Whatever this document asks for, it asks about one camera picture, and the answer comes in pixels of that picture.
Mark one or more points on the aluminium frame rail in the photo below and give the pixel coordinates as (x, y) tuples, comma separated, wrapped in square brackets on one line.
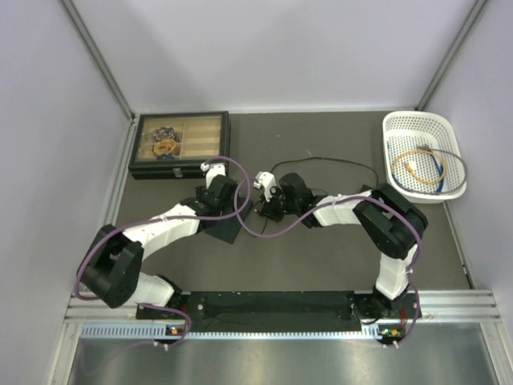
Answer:
[(442, 306)]

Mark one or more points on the white perforated plastic basket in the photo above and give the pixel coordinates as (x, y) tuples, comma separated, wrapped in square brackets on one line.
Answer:
[(422, 157)]

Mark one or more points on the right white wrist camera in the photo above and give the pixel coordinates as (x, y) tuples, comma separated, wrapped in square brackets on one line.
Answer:
[(266, 182)]

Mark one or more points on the black network switch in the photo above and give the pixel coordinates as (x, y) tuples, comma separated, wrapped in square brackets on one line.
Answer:
[(227, 230)]

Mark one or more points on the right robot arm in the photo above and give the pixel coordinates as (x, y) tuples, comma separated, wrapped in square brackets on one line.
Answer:
[(394, 225)]

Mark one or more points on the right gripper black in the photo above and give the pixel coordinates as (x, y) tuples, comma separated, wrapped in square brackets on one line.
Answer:
[(268, 209)]

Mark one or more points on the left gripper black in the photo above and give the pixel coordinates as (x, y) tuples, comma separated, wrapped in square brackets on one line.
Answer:
[(231, 204)]

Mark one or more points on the white slotted cable duct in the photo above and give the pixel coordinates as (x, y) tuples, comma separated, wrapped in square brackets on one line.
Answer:
[(163, 331)]

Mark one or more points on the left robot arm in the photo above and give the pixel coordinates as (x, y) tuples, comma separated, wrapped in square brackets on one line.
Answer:
[(111, 270)]

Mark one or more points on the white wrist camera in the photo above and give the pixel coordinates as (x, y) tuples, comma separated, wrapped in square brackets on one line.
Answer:
[(266, 182), (212, 170)]

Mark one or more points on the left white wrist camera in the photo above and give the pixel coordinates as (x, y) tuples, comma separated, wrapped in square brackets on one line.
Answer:
[(212, 170)]

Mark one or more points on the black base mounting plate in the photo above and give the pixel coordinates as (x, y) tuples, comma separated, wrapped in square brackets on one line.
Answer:
[(290, 311)]

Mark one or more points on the black power adapter with cord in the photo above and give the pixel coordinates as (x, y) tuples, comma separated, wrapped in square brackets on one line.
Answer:
[(320, 158)]

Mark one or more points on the black jewelry display box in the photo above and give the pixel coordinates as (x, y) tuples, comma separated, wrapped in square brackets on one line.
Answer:
[(174, 145)]

